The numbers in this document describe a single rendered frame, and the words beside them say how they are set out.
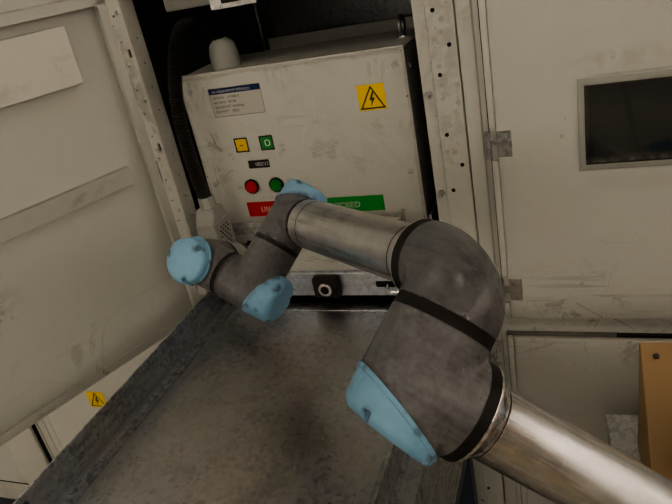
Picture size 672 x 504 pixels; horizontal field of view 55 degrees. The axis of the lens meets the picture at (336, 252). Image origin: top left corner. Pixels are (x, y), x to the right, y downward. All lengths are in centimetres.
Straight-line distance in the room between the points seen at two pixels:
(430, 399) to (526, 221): 66
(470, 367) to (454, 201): 64
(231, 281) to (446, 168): 48
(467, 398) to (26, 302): 98
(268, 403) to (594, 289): 65
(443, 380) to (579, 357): 77
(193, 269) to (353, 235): 29
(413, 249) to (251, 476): 54
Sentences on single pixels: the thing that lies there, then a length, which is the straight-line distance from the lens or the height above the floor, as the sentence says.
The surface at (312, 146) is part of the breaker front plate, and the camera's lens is 135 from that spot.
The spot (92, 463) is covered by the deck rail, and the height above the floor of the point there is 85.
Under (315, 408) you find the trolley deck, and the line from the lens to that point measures 120.
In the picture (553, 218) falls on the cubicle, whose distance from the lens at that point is 125.
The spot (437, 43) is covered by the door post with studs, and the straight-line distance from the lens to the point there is 119.
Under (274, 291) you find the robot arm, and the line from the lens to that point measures 97.
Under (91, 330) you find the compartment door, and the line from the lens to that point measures 150.
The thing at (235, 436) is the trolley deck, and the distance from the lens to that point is 119.
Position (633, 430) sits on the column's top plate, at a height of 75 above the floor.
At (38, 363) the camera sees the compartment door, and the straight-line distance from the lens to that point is 146.
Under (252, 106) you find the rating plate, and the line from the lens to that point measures 138.
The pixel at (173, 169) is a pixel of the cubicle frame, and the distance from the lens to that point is 149.
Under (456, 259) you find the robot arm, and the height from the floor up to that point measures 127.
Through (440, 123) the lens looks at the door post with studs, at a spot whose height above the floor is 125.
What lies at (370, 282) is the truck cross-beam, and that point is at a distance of 144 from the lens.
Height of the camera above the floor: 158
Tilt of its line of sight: 25 degrees down
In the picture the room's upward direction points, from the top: 12 degrees counter-clockwise
